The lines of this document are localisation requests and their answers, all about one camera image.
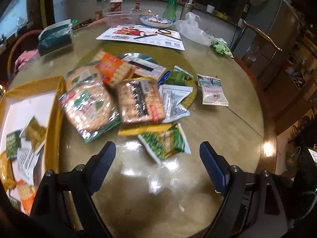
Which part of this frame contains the small olive snack packet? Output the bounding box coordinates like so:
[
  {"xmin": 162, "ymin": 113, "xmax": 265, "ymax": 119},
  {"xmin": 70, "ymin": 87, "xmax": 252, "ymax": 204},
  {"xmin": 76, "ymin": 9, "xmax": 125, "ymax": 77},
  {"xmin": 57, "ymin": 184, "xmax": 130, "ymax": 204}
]
[{"xmin": 19, "ymin": 116, "xmax": 47, "ymax": 152}]

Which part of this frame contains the green peas snack packet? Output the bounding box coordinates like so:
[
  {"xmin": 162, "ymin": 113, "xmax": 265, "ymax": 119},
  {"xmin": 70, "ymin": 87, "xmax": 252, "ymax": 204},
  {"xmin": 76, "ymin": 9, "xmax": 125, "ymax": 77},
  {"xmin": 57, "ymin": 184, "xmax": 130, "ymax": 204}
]
[{"xmin": 6, "ymin": 130, "xmax": 21, "ymax": 160}]

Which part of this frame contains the white Dole snack packet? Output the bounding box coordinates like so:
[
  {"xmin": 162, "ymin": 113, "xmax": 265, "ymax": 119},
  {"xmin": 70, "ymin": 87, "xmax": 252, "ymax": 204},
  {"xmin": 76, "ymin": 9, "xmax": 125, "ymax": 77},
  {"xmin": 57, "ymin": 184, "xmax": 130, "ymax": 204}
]
[{"xmin": 197, "ymin": 74, "xmax": 229, "ymax": 106}]

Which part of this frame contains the orange cracker pack in box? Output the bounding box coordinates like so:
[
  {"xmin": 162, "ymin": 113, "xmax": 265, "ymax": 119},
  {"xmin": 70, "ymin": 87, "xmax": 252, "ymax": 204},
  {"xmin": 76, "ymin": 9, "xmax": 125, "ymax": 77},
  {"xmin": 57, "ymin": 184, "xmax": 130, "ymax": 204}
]
[{"xmin": 17, "ymin": 179, "xmax": 37, "ymax": 215}]

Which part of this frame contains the green peas packet in box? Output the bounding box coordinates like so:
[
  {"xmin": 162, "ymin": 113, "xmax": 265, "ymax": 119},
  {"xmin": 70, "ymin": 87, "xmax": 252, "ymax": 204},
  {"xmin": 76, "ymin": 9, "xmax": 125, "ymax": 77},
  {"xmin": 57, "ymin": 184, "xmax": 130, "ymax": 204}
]
[{"xmin": 8, "ymin": 196, "xmax": 20, "ymax": 211}]

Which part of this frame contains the white packet in box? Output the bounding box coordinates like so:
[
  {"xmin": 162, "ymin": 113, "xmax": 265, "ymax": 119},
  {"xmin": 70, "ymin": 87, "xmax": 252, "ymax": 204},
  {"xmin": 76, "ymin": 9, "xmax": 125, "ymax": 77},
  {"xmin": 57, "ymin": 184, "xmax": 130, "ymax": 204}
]
[{"xmin": 17, "ymin": 141, "xmax": 45, "ymax": 186}]

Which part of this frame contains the yellow snack packet in box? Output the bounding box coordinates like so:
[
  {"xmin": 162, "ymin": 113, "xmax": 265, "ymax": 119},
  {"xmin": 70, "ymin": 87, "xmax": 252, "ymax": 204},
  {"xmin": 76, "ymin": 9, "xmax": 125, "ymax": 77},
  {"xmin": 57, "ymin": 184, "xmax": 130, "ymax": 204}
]
[{"xmin": 0, "ymin": 151, "xmax": 16, "ymax": 192}]

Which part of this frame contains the yellow snack bar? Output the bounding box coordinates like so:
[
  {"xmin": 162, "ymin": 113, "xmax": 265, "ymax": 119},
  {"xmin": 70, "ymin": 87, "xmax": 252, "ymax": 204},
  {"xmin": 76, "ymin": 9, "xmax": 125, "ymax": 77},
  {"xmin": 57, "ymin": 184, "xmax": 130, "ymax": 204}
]
[{"xmin": 117, "ymin": 124, "xmax": 172, "ymax": 137}]

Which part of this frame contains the round cracker pack front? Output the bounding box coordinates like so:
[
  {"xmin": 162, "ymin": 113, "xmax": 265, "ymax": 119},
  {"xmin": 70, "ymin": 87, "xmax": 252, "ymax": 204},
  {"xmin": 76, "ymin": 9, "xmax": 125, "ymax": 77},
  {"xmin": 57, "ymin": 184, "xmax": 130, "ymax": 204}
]
[{"xmin": 59, "ymin": 77, "xmax": 121, "ymax": 144}]

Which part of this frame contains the round cracker pack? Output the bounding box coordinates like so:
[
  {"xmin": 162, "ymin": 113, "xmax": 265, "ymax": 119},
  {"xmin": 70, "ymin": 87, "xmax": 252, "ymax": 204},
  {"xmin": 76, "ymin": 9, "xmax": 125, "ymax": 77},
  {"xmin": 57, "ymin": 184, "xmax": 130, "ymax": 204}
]
[
  {"xmin": 64, "ymin": 64, "xmax": 102, "ymax": 92},
  {"xmin": 59, "ymin": 77, "xmax": 121, "ymax": 144}
]

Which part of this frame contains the yellow cardboard tray box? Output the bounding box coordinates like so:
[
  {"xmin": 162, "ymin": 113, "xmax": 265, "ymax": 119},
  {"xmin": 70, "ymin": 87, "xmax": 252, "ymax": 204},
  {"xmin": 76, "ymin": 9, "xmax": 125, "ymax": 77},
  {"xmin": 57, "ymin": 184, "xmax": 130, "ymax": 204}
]
[{"xmin": 0, "ymin": 75, "xmax": 66, "ymax": 228}]

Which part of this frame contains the brown square cracker pack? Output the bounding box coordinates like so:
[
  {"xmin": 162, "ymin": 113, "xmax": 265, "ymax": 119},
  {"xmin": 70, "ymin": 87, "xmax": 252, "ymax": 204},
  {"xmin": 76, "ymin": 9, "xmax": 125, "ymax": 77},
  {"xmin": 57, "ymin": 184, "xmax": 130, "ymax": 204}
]
[{"xmin": 116, "ymin": 77, "xmax": 166, "ymax": 125}]

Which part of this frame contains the round cracker pack back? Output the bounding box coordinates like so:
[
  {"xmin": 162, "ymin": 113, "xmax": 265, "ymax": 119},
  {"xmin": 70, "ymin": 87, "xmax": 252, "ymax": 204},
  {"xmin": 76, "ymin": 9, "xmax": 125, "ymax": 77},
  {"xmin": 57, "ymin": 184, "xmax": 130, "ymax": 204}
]
[{"xmin": 64, "ymin": 64, "xmax": 102, "ymax": 92}]

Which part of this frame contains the white triangular snack packet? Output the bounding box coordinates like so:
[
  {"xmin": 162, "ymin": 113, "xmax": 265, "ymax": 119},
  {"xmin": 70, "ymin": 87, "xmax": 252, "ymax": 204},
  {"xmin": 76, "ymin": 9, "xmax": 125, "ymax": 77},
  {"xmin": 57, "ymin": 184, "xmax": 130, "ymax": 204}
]
[{"xmin": 158, "ymin": 84, "xmax": 193, "ymax": 124}]

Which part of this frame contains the wooden chair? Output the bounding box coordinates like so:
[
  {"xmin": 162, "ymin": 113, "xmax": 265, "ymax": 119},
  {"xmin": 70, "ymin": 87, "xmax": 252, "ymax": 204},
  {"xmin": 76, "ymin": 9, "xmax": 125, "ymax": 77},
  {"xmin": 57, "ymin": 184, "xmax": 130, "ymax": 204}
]
[{"xmin": 231, "ymin": 19, "xmax": 283, "ymax": 81}]

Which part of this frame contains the orange square cracker pack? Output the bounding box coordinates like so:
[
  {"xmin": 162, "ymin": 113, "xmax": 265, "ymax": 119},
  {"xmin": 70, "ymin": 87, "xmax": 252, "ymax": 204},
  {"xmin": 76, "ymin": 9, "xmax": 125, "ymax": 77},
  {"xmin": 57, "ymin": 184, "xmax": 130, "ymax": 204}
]
[{"xmin": 91, "ymin": 49, "xmax": 134, "ymax": 87}]

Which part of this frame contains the green leaf snack packet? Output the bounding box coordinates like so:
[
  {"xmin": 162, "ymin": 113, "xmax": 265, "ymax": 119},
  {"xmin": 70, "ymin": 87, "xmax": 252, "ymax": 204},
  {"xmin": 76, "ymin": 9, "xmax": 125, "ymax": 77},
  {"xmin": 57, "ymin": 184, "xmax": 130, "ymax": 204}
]
[{"xmin": 164, "ymin": 66, "xmax": 193, "ymax": 86}]

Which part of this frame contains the pink cloth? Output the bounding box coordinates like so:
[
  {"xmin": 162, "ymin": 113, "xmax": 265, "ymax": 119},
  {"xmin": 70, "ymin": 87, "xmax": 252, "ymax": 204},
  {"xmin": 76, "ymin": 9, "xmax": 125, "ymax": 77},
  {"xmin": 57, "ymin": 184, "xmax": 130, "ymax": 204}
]
[{"xmin": 14, "ymin": 49, "xmax": 39, "ymax": 73}]

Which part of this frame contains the silver foil cracker pack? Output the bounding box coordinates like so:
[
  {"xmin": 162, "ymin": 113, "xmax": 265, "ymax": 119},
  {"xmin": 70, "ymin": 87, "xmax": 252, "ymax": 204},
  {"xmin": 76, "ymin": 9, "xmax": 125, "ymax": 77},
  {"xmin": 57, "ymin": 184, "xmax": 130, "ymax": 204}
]
[{"xmin": 119, "ymin": 53, "xmax": 168, "ymax": 81}]

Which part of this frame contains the orange hoop chair back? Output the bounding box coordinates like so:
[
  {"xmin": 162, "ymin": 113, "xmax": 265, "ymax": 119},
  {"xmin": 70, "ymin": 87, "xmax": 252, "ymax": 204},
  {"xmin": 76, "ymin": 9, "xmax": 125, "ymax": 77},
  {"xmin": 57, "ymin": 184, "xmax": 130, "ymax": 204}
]
[{"xmin": 7, "ymin": 30, "xmax": 42, "ymax": 80}]

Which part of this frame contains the green cloth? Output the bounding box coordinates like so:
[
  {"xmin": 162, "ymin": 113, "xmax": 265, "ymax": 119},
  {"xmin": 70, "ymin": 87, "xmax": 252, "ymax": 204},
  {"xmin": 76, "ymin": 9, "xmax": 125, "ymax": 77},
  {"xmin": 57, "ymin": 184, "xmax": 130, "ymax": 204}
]
[{"xmin": 211, "ymin": 38, "xmax": 234, "ymax": 58}]

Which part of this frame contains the teal tissue pack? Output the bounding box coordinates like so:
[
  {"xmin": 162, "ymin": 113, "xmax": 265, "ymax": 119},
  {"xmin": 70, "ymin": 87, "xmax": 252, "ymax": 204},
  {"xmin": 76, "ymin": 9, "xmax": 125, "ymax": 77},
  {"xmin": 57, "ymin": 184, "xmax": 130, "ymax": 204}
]
[{"xmin": 38, "ymin": 19, "xmax": 73, "ymax": 56}]

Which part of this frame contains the clear plastic bag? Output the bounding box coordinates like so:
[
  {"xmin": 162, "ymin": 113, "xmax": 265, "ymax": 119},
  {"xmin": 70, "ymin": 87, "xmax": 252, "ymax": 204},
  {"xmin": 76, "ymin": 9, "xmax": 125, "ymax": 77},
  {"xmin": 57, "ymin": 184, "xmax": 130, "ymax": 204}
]
[{"xmin": 173, "ymin": 12, "xmax": 213, "ymax": 47}]

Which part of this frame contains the printed paper flyer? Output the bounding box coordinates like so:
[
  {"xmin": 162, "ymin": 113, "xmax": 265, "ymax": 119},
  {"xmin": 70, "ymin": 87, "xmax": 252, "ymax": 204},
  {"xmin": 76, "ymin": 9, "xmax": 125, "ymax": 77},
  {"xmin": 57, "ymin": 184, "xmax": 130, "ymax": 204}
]
[{"xmin": 96, "ymin": 25, "xmax": 185, "ymax": 51}]

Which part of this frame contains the clear plastic container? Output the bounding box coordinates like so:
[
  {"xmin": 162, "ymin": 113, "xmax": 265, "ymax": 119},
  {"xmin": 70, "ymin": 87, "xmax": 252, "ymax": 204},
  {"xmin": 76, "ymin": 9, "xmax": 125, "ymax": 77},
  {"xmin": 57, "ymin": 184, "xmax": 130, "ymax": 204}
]
[{"xmin": 102, "ymin": 9, "xmax": 140, "ymax": 27}]

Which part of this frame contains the white cup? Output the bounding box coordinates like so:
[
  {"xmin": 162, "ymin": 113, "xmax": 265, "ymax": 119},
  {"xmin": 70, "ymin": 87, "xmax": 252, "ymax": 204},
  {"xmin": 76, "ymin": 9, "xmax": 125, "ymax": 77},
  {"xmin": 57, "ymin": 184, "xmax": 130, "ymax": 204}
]
[{"xmin": 206, "ymin": 4, "xmax": 215, "ymax": 14}]

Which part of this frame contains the blue white ceramic plate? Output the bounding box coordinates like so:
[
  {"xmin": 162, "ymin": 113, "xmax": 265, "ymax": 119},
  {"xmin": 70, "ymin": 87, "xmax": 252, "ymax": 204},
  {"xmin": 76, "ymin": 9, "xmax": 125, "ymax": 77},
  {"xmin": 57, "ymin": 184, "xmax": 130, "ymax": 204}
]
[{"xmin": 139, "ymin": 15, "xmax": 174, "ymax": 29}]

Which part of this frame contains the steel thermos bottle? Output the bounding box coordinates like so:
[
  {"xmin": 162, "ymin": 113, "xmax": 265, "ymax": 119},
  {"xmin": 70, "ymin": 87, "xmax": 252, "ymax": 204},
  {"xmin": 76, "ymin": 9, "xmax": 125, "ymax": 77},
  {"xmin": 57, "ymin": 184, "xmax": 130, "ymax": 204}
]
[{"xmin": 180, "ymin": 0, "xmax": 195, "ymax": 20}]

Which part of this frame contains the green plastic bottle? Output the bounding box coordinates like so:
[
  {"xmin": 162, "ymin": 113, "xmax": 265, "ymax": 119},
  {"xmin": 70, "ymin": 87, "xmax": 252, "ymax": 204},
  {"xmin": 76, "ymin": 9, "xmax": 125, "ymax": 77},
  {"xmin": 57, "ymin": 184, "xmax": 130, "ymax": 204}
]
[{"xmin": 163, "ymin": 0, "xmax": 179, "ymax": 22}]

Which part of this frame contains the white red jar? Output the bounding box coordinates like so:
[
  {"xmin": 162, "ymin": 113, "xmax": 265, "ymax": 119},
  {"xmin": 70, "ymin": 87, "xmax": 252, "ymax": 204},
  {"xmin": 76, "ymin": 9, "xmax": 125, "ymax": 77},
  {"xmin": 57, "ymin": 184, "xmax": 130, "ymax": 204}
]
[{"xmin": 110, "ymin": 0, "xmax": 123, "ymax": 12}]

